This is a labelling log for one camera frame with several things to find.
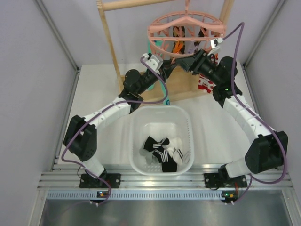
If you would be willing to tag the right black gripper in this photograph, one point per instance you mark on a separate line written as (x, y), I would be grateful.
(194, 63)

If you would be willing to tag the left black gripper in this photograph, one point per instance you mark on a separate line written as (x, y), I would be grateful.
(166, 69)

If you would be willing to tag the pink round clip hanger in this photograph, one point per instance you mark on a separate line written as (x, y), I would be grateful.
(184, 33)

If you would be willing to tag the black sock white stripes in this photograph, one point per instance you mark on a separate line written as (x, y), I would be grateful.
(151, 144)

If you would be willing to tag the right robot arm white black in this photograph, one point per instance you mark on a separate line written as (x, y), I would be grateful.
(267, 147)

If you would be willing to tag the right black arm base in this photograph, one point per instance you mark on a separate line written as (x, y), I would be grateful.
(214, 181)

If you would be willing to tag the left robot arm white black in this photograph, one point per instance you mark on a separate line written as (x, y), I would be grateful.
(81, 135)

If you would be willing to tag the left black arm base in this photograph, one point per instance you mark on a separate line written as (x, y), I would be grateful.
(87, 181)

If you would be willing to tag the red white striped sock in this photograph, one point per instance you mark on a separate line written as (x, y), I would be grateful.
(205, 84)

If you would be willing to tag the green sock left hanging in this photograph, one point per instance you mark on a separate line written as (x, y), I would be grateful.
(150, 50)

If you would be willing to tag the green sock hanging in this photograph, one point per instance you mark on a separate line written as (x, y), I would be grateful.
(150, 50)
(167, 99)

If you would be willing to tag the green sock right hanging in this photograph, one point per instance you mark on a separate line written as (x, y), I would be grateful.
(167, 99)

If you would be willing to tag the white plastic laundry basket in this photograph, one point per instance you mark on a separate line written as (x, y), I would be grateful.
(159, 122)

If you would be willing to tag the white sock in basket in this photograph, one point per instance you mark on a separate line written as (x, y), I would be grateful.
(176, 150)

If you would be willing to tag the grey sock in basket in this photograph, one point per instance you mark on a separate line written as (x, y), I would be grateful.
(147, 155)

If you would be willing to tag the black striped sock in basket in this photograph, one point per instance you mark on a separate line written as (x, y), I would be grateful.
(166, 161)

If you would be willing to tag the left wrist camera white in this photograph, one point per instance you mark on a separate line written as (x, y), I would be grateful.
(151, 61)

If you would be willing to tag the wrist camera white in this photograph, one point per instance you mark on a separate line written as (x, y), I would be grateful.
(151, 61)
(215, 45)

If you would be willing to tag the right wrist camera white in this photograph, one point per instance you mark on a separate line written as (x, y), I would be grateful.
(215, 45)

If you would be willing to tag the wooden drying rack frame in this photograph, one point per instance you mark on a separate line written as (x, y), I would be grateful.
(180, 85)

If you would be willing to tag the aluminium mounting rail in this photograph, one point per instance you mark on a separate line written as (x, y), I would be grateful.
(66, 176)

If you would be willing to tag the perforated grey cable duct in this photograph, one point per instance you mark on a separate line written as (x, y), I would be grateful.
(141, 195)

